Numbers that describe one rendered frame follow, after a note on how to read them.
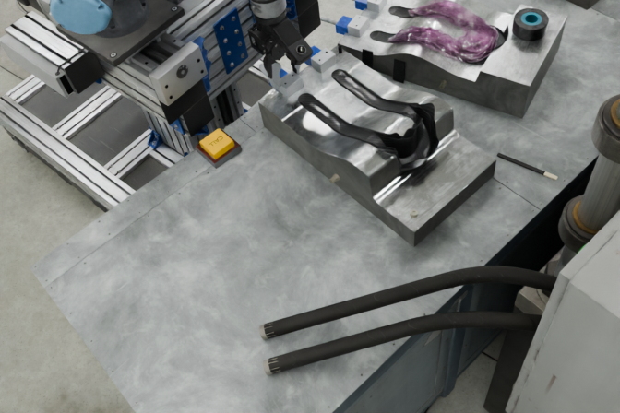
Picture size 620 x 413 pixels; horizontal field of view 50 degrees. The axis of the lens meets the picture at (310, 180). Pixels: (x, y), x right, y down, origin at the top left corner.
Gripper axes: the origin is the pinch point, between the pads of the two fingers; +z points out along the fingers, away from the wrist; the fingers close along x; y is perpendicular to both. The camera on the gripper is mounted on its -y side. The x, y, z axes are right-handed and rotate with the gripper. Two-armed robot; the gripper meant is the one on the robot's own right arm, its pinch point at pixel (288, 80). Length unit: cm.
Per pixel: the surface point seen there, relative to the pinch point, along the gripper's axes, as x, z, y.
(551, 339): 32, -44, -87
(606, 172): -3, -28, -75
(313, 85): -4.3, 2.1, -3.9
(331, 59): -12.0, 0.2, -2.4
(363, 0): -36.2, 4.2, 11.4
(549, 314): 31, -48, -86
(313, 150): 8.2, 4.5, -17.3
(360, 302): 27, 4, -52
